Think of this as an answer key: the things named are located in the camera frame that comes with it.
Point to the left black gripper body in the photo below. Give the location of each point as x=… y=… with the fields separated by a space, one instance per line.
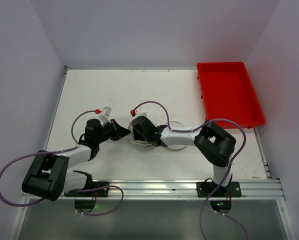
x=106 y=133

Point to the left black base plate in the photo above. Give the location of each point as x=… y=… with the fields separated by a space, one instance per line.
x=96 y=189

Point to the red plastic tray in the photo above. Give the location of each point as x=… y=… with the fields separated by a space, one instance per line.
x=228 y=93

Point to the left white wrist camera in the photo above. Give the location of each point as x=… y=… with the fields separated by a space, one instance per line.
x=104 y=114

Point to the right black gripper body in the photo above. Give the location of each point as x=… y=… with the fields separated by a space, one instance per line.
x=138 y=125

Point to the aluminium mounting rail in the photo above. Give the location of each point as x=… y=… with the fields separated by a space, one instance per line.
x=188 y=190

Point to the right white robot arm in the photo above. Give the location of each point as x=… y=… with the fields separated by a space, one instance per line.
x=216 y=144

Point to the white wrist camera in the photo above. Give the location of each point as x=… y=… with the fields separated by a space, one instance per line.
x=104 y=114
x=138 y=112

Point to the white mesh laundry bag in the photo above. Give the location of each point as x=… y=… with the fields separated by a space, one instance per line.
x=173 y=141

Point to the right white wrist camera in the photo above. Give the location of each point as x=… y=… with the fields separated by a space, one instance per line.
x=138 y=112

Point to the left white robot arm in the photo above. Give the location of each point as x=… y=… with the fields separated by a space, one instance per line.
x=48 y=176

